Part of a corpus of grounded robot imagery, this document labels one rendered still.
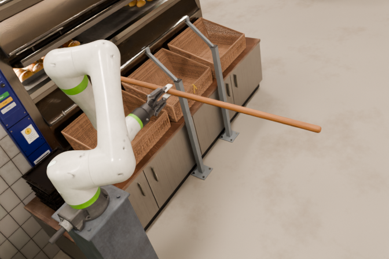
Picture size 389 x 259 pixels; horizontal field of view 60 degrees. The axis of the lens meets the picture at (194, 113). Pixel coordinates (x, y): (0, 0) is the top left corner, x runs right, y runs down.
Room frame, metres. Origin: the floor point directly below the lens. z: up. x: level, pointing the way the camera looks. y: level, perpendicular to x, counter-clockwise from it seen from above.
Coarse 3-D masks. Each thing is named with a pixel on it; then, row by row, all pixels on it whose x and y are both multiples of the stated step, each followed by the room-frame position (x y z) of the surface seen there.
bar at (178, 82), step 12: (180, 24) 2.39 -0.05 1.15; (192, 24) 2.44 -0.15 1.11; (204, 36) 2.38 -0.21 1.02; (144, 48) 2.11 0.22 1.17; (216, 48) 2.31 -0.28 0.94; (132, 60) 2.00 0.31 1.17; (156, 60) 2.07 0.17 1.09; (216, 60) 2.30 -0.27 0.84; (168, 72) 2.01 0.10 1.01; (216, 72) 2.31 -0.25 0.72; (180, 84) 1.95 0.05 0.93; (72, 108) 1.62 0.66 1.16; (228, 120) 2.31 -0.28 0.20; (192, 132) 1.95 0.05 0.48; (228, 132) 2.30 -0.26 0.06; (192, 144) 1.96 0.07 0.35; (204, 168) 1.99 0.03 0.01
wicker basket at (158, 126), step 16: (128, 96) 2.18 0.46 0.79; (128, 112) 2.20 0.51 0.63; (160, 112) 1.98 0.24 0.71; (64, 128) 1.87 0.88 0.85; (80, 128) 1.93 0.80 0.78; (144, 128) 2.00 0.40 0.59; (160, 128) 1.95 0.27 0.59; (80, 144) 1.74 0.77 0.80; (96, 144) 1.92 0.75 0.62; (144, 144) 1.82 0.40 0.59
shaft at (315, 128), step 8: (128, 80) 1.69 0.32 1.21; (136, 80) 1.66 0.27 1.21; (152, 88) 1.56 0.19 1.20; (184, 96) 1.41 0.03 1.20; (192, 96) 1.38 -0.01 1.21; (200, 96) 1.36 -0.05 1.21; (208, 104) 1.31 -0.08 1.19; (216, 104) 1.28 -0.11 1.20; (224, 104) 1.26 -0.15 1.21; (232, 104) 1.24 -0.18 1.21; (240, 112) 1.19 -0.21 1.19; (248, 112) 1.16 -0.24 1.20; (256, 112) 1.14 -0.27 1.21; (264, 112) 1.13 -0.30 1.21; (272, 120) 1.09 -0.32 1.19; (280, 120) 1.06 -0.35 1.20; (288, 120) 1.04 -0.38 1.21; (296, 120) 1.03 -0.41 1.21; (304, 128) 0.99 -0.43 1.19; (312, 128) 0.97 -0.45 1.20; (320, 128) 0.96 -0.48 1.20
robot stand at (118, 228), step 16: (112, 192) 0.90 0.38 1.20; (112, 208) 0.82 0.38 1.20; (128, 208) 0.85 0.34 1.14; (96, 224) 0.76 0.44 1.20; (112, 224) 0.79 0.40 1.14; (128, 224) 0.83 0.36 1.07; (80, 240) 0.79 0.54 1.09; (96, 240) 0.73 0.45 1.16; (112, 240) 0.76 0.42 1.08; (128, 240) 0.80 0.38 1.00; (144, 240) 0.85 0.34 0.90; (96, 256) 0.76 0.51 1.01; (112, 256) 0.74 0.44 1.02; (128, 256) 0.78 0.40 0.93; (144, 256) 0.82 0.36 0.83
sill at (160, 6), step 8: (168, 0) 2.91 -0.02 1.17; (152, 8) 2.79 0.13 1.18; (160, 8) 2.82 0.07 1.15; (144, 16) 2.66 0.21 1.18; (128, 24) 2.57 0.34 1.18; (136, 24) 2.58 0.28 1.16; (120, 32) 2.46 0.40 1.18; (128, 32) 2.51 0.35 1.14; (112, 40) 2.38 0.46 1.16; (48, 80) 1.97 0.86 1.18; (32, 88) 1.92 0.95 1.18; (40, 88) 1.90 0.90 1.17; (48, 88) 1.94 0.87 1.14; (32, 96) 1.86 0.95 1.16
